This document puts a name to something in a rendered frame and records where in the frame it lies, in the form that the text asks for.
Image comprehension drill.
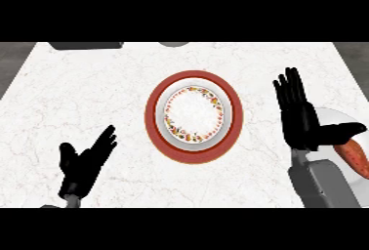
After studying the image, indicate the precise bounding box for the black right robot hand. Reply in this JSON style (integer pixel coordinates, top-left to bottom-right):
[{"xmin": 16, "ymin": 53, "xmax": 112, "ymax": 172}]
[{"xmin": 273, "ymin": 66, "xmax": 369, "ymax": 152}]

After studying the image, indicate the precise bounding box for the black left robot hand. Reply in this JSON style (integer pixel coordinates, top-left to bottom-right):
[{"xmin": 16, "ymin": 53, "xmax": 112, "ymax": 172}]
[{"xmin": 56, "ymin": 124, "xmax": 119, "ymax": 200}]

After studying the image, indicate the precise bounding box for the plain white plate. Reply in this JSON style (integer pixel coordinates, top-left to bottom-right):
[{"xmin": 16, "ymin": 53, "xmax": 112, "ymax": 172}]
[{"xmin": 304, "ymin": 106, "xmax": 369, "ymax": 199}]

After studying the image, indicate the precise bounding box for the white plate with floral rim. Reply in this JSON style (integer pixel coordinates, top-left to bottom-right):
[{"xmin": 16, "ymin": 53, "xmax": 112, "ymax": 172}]
[{"xmin": 153, "ymin": 77, "xmax": 235, "ymax": 152}]

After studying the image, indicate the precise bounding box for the round red placemat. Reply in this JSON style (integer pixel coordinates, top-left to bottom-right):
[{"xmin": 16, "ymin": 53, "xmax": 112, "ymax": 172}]
[{"xmin": 143, "ymin": 69, "xmax": 245, "ymax": 165}]

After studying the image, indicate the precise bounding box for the grey round object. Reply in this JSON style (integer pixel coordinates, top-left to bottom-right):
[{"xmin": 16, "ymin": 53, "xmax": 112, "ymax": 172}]
[{"xmin": 156, "ymin": 42, "xmax": 190, "ymax": 49}]

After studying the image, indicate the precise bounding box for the dark grey flat appliance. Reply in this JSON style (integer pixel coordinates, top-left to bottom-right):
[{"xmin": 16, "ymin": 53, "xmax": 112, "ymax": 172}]
[{"xmin": 47, "ymin": 42, "xmax": 125, "ymax": 51}]

